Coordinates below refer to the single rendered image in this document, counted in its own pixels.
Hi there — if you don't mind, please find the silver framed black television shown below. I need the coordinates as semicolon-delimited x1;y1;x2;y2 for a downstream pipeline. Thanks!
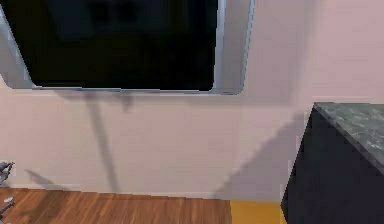
0;0;257;96

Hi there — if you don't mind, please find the black counter with marble top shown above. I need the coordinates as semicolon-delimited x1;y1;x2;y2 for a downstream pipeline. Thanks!
280;102;384;224

